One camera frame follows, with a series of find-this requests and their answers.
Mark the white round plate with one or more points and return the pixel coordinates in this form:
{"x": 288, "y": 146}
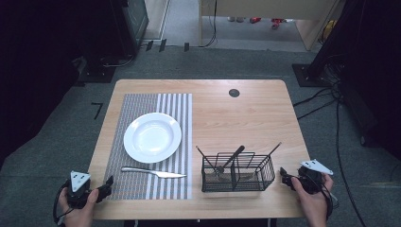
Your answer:
{"x": 152, "y": 137}

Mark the black stand base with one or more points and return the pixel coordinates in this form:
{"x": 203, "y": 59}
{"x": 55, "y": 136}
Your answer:
{"x": 96, "y": 74}
{"x": 307, "y": 75}

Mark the light wooden furniture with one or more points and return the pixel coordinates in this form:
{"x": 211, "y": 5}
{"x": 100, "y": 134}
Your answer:
{"x": 271, "y": 8}

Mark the black floor tape mark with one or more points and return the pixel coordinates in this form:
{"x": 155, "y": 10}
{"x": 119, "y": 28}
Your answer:
{"x": 99, "y": 108}

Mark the grey striped woven placemat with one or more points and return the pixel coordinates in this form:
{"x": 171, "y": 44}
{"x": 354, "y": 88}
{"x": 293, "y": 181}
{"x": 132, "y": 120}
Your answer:
{"x": 132, "y": 104}

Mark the black cabinet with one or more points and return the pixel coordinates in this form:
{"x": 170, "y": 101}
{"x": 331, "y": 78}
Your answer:
{"x": 129, "y": 28}

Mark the person's right hand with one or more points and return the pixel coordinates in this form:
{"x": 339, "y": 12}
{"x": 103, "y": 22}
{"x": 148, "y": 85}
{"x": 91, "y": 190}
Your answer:
{"x": 312, "y": 205}

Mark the red small object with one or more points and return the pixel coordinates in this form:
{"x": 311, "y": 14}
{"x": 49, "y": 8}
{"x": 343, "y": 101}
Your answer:
{"x": 277, "y": 22}
{"x": 255, "y": 20}

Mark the dark thin chopstick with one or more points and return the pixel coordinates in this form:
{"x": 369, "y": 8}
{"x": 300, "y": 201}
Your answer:
{"x": 275, "y": 148}
{"x": 205, "y": 157}

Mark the silver table knife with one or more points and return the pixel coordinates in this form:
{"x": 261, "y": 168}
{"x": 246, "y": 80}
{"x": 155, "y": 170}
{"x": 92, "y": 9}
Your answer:
{"x": 148, "y": 171}

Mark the yellow object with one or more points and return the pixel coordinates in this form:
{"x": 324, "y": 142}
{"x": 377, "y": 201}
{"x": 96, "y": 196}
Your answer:
{"x": 328, "y": 30}

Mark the round grey table grommet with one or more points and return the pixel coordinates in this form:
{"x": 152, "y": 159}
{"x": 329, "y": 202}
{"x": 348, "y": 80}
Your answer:
{"x": 234, "y": 93}

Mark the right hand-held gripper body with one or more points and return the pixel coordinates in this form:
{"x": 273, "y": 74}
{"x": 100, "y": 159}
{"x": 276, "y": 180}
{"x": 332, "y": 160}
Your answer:
{"x": 312, "y": 178}

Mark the person's left hand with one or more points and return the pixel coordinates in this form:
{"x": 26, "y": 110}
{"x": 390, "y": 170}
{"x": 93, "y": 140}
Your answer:
{"x": 78, "y": 216}

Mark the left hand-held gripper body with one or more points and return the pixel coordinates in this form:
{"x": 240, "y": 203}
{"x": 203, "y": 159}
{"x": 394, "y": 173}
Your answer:
{"x": 78, "y": 189}

